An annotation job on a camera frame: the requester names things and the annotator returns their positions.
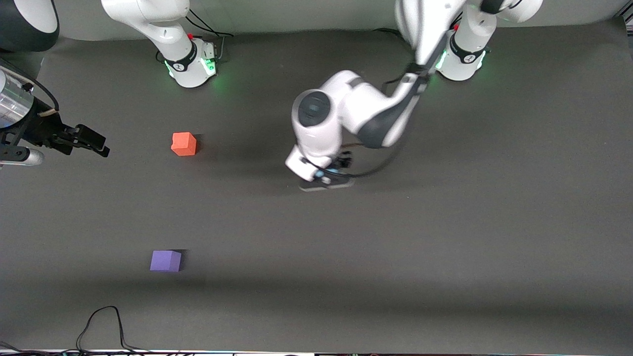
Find orange foam block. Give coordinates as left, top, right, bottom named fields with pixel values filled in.
left=171, top=132, right=197, bottom=157

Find purple foam block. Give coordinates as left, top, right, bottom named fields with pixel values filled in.
left=150, top=250, right=182, bottom=272

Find dark grey table mat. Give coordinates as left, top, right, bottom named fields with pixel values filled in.
left=0, top=20, right=633, bottom=353

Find black right arm base cables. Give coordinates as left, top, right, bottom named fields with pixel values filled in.
left=185, top=11, right=234, bottom=62

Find thin black looped cable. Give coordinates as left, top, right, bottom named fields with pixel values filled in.
left=77, top=306, right=149, bottom=353

